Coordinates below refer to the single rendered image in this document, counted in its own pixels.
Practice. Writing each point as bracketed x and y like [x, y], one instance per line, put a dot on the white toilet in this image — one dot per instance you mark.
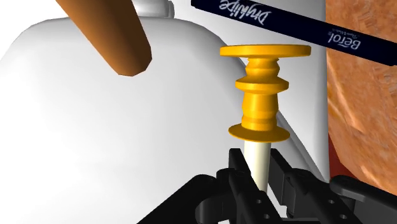
[93, 130]

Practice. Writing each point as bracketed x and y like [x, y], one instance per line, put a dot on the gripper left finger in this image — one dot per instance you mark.
[238, 189]

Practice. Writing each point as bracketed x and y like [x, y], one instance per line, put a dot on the gold candlestick with white candle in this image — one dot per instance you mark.
[260, 105]

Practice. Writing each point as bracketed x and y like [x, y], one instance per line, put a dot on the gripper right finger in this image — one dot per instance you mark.
[310, 192]

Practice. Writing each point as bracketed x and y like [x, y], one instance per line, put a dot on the black pen with pale lettering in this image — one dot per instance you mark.
[310, 29]

